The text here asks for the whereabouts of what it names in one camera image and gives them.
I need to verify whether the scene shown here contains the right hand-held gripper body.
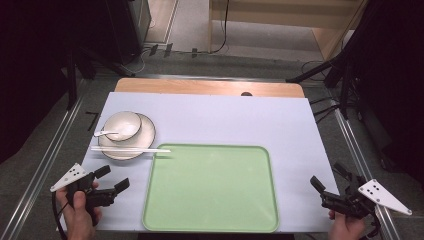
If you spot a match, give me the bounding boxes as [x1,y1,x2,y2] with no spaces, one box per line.
[320,175,413,220]

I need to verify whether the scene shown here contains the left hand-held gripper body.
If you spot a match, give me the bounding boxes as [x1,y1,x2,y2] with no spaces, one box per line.
[49,162,118,226]

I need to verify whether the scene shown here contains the white chopstick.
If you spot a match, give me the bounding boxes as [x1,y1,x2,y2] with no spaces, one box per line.
[90,147,172,154]
[90,145,172,153]

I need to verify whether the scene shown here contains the white ceramic spoon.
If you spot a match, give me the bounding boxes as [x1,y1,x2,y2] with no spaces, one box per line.
[93,130,120,138]

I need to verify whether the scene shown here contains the white bowl dark rim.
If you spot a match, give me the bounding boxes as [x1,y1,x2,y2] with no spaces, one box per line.
[102,110,143,143]

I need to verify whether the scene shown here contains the white plate dark rim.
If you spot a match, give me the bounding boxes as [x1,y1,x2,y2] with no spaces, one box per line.
[97,112,157,162]

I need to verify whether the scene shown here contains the green plastic tray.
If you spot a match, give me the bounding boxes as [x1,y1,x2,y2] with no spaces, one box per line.
[142,143,281,234]

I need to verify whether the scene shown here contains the person's right hand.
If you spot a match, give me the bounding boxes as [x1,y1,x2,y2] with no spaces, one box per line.
[327,209,367,240]

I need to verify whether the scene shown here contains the person's left hand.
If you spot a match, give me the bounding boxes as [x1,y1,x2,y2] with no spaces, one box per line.
[55,179,103,240]

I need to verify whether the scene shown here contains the black tripod stand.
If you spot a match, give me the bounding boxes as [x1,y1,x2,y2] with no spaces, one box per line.
[285,49,356,121]

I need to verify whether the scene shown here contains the white table mat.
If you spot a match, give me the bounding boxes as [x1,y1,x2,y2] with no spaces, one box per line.
[59,91,341,234]

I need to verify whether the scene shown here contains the black cabinet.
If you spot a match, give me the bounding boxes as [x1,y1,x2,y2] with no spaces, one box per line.
[105,0,153,67]

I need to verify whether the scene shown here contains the light wooden shelf unit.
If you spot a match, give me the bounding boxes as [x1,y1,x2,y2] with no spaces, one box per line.
[207,0,368,62]

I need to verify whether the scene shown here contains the aluminium floor rail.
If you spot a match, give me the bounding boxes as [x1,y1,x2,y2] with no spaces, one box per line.
[332,105,403,240]
[0,95,85,240]

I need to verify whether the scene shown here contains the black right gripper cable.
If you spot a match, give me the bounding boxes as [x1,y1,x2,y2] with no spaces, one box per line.
[359,213,383,240]

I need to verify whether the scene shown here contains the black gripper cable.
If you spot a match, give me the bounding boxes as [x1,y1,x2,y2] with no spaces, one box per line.
[359,213,383,240]
[51,191,70,240]

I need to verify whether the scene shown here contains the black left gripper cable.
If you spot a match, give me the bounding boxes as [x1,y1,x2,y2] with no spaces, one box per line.
[51,191,70,240]

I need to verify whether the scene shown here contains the black floor cables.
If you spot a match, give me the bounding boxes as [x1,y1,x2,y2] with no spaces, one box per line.
[309,95,342,125]

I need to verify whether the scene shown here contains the black hanging cable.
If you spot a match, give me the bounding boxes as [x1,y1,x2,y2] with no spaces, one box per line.
[210,0,232,55]

